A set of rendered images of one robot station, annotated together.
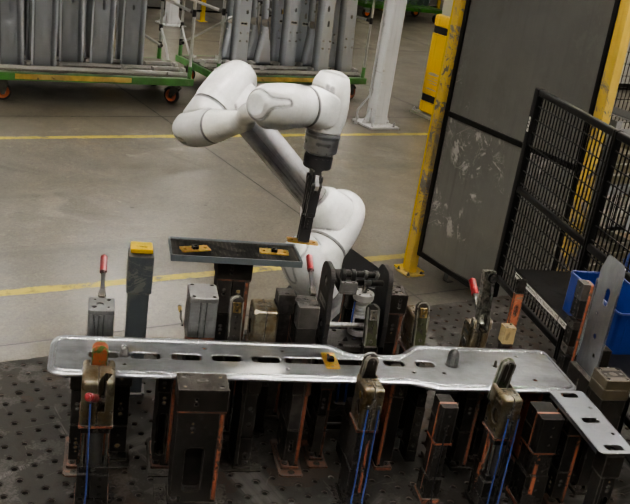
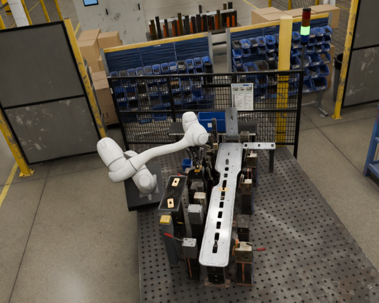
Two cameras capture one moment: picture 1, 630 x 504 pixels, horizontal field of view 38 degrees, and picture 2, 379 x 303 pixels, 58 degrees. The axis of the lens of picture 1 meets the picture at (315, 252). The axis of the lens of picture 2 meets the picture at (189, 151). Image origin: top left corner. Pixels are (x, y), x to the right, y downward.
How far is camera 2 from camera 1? 2.35 m
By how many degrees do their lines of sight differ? 55
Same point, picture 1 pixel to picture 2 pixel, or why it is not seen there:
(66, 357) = (216, 260)
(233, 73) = (112, 143)
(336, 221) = not seen: hidden behind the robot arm
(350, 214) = not seen: hidden behind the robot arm
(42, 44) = not seen: outside the picture
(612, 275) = (231, 111)
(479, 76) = (10, 86)
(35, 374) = (154, 294)
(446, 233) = (37, 149)
